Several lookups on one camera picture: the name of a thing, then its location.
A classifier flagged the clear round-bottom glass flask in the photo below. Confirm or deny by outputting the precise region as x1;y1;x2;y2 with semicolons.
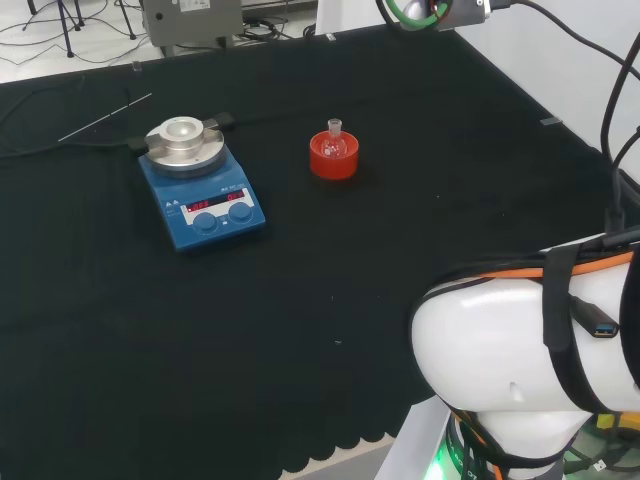
322;118;348;160

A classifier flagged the red round flask holder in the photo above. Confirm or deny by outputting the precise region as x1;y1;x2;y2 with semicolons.
309;128;360;181

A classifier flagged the black bench cloth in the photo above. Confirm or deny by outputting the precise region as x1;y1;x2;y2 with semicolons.
0;32;640;476

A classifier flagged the blue-base heater with steel plate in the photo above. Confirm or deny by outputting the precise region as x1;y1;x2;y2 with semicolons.
127;113;268;255

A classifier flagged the thin glass rod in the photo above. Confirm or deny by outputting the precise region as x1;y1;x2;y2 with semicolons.
57;92;153;143

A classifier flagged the grey metal cabinet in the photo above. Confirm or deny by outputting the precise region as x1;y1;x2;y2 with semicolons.
141;0;245;49

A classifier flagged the black tripod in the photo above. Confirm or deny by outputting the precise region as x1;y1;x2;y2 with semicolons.
24;0;137;59

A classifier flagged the green cable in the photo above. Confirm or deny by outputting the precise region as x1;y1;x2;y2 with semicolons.
382;0;450;29

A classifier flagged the black heater power cable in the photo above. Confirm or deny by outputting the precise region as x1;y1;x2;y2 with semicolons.
0;112;132;160

